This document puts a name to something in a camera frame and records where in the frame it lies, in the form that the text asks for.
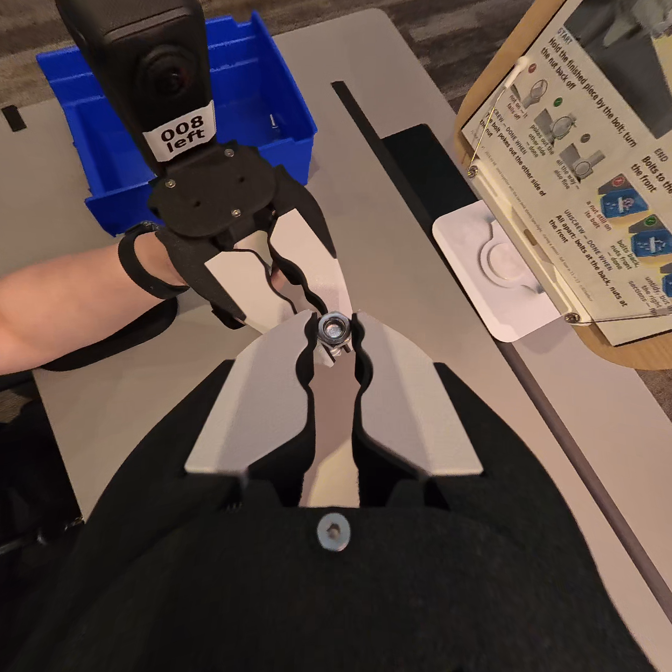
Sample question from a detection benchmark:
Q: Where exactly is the person's left forearm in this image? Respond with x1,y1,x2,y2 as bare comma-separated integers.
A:
0,236,184,364

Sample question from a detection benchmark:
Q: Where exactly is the printed instruction sheet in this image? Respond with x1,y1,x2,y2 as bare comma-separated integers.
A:
462,0,672,347

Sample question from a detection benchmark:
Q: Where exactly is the black wrist band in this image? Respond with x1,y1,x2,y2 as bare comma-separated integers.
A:
117,220,191,301

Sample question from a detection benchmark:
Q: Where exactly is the steel hex nut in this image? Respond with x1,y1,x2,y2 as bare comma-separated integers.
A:
315,311,351,347

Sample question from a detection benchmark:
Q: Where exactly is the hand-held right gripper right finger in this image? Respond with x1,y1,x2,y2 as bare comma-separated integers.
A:
351,310,484,481

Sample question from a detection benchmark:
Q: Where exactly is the steel hex bolt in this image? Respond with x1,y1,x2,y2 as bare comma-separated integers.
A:
315,344,354,371

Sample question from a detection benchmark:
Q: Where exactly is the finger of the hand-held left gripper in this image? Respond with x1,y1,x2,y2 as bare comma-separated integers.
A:
204,249,302,335
270,207,354,316

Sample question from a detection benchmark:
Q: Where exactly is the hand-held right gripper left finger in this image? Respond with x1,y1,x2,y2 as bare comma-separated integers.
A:
184,310,319,481

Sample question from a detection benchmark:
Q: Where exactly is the blue plastic bin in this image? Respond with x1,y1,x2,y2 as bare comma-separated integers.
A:
36,10,318,238

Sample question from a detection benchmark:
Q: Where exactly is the wooden backboard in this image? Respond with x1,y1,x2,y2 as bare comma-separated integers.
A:
453,0,672,372

